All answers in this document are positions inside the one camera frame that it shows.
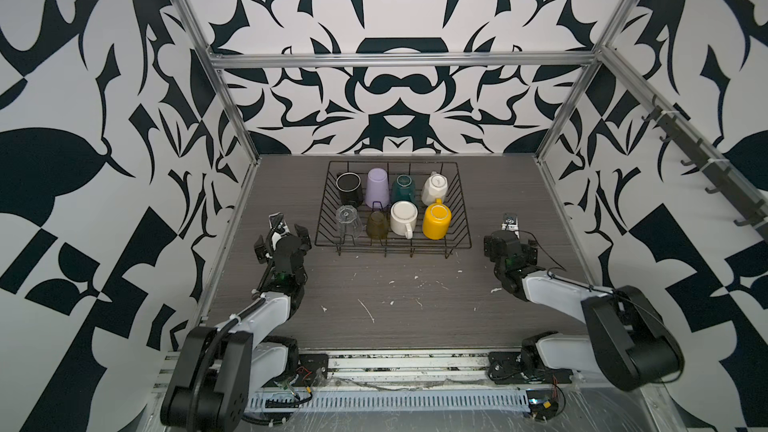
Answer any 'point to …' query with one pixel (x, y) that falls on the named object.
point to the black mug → (349, 184)
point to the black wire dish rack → (390, 206)
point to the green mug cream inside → (403, 189)
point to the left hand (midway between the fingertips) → (278, 228)
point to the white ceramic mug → (435, 187)
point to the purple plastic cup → (377, 194)
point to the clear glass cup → (349, 224)
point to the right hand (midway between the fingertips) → (513, 236)
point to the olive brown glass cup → (377, 221)
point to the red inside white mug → (403, 218)
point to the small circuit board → (543, 403)
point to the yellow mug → (436, 220)
